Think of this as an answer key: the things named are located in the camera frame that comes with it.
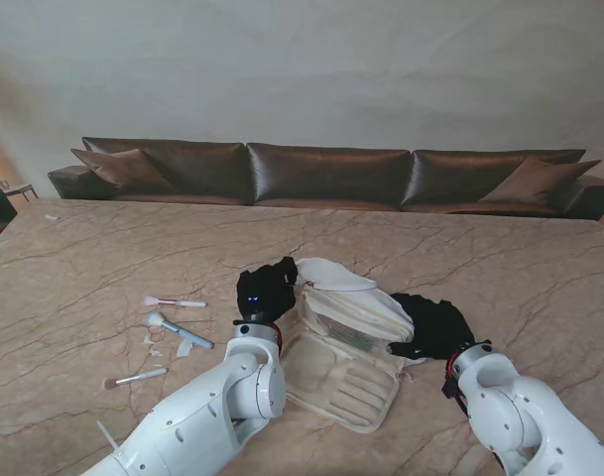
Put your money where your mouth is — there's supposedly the pink makeup brush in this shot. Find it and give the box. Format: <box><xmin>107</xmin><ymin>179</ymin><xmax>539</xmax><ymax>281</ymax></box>
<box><xmin>142</xmin><ymin>296</ymin><xmax>207</xmax><ymax>308</ymax></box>

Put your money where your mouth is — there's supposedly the grey side chair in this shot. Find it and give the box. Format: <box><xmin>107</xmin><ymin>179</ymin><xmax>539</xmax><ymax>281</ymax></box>
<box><xmin>0</xmin><ymin>174</ymin><xmax>38</xmax><ymax>202</ymax></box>

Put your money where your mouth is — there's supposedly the blue handled makeup brush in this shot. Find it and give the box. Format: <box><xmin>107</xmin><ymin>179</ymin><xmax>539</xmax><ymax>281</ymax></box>
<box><xmin>146</xmin><ymin>310</ymin><xmax>215</xmax><ymax>351</ymax></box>

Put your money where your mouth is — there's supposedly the white zip tie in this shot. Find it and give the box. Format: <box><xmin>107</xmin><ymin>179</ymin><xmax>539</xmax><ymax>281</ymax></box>
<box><xmin>95</xmin><ymin>419</ymin><xmax>119</xmax><ymax>452</ymax></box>

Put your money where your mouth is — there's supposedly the brown sofa pillow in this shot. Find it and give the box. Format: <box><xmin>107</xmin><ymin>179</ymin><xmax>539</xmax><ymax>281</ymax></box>
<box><xmin>70</xmin><ymin>147</ymin><xmax>177</xmax><ymax>194</ymax></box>
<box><xmin>479</xmin><ymin>157</ymin><xmax>603</xmax><ymax>204</ymax></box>

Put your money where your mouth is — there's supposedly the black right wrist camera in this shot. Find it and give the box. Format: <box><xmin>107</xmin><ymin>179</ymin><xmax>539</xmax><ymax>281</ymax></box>
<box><xmin>442</xmin><ymin>376</ymin><xmax>474</xmax><ymax>416</ymax></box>

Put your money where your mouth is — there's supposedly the brown leather sofa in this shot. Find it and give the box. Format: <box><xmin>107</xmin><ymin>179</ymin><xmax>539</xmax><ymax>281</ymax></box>
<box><xmin>47</xmin><ymin>136</ymin><xmax>604</xmax><ymax>222</ymax></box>

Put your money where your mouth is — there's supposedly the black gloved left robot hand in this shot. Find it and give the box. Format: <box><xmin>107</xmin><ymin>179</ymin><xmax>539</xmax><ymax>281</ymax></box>
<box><xmin>235</xmin><ymin>256</ymin><xmax>298</xmax><ymax>324</ymax></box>

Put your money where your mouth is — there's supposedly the silver handled makeup brush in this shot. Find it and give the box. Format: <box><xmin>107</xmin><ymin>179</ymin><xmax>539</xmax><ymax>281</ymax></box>
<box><xmin>103</xmin><ymin>367</ymin><xmax>169</xmax><ymax>391</ymax></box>

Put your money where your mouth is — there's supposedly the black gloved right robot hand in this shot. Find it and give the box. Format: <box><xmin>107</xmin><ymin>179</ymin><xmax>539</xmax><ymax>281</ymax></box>
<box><xmin>387</xmin><ymin>292</ymin><xmax>477</xmax><ymax>362</ymax></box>

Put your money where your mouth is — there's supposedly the red black right arm cable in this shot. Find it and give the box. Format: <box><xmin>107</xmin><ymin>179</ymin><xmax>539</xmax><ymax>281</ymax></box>
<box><xmin>443</xmin><ymin>349</ymin><xmax>462</xmax><ymax>398</ymax></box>

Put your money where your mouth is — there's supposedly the cream white cosmetics bag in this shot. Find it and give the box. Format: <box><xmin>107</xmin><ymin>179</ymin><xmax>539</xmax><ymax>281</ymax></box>
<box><xmin>276</xmin><ymin>256</ymin><xmax>417</xmax><ymax>435</ymax></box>

